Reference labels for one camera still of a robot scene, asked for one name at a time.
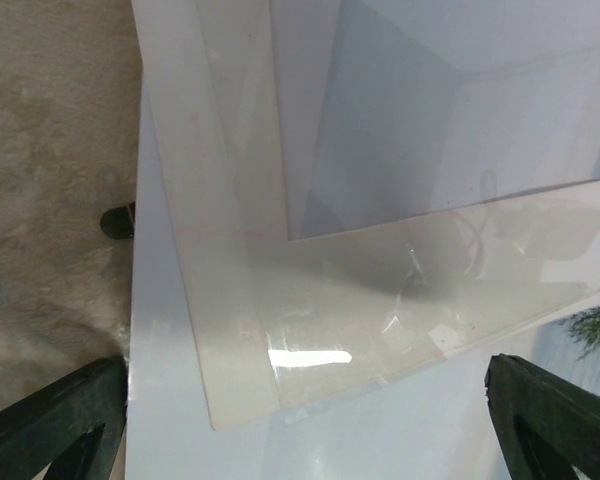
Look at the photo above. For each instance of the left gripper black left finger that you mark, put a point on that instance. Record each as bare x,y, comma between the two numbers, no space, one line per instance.
70,429

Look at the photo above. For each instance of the white passe-partout mat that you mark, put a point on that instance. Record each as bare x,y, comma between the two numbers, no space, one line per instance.
537,61

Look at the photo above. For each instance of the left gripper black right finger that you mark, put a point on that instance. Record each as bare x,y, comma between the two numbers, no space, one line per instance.
547,427

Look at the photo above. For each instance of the landscape photo with white mat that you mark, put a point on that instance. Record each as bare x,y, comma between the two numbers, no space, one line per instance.
380,440

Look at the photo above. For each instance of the yellow handled screwdriver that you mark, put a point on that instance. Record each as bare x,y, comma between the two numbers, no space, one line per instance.
119,223

